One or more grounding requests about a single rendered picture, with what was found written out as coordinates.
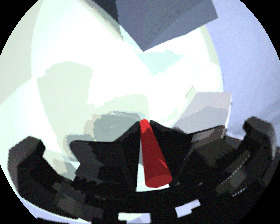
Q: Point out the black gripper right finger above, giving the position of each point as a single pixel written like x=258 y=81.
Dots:
x=178 y=147

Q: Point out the red peg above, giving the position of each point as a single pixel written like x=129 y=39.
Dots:
x=156 y=172

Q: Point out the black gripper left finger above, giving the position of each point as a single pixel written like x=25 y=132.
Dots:
x=123 y=153

